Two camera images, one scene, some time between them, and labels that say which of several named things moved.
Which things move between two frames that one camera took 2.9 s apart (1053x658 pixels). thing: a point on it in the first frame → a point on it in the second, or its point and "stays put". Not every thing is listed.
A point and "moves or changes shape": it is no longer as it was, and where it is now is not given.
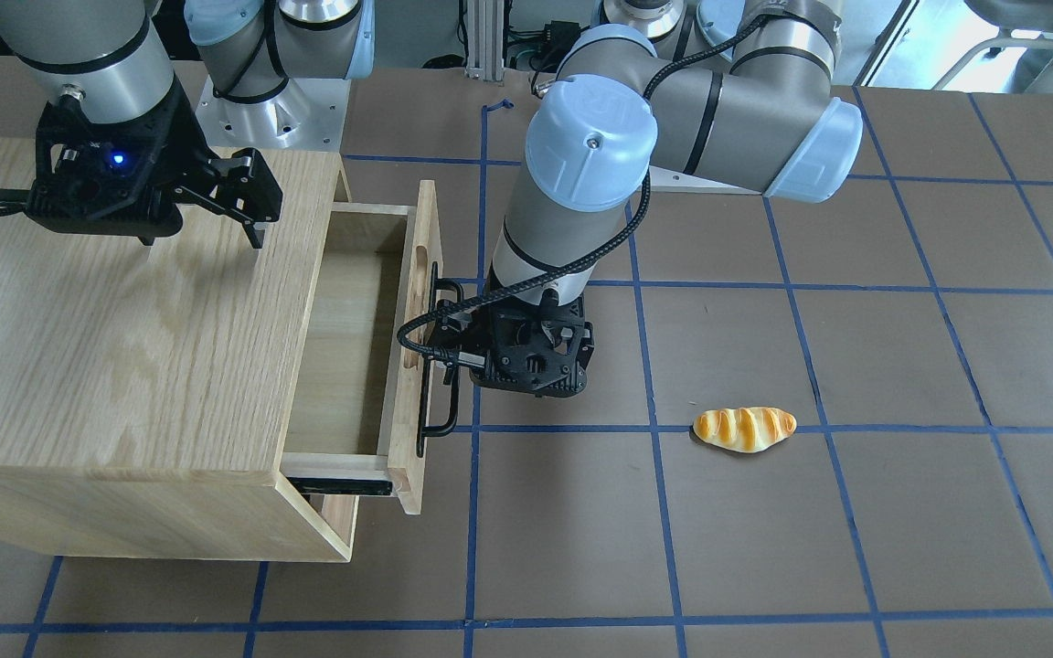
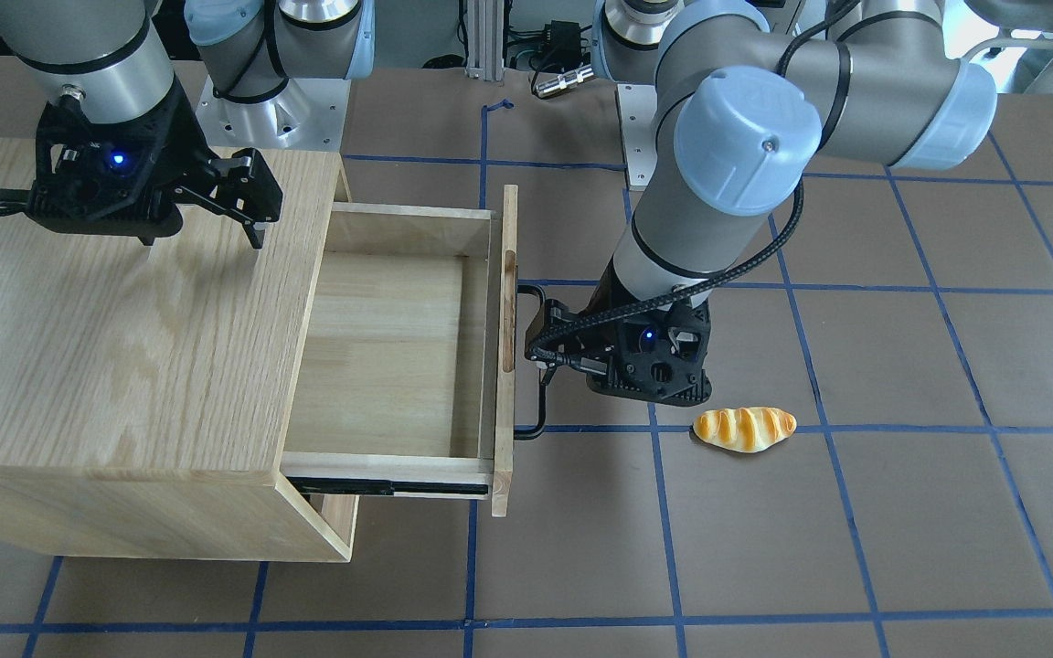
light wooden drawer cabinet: (99, 388) stays put
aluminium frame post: (485, 39) stays put
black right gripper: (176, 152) stays put
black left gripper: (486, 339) → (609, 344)
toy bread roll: (743, 429) stays put
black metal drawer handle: (427, 429) → (538, 433)
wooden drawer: (356, 425) moves or changes shape
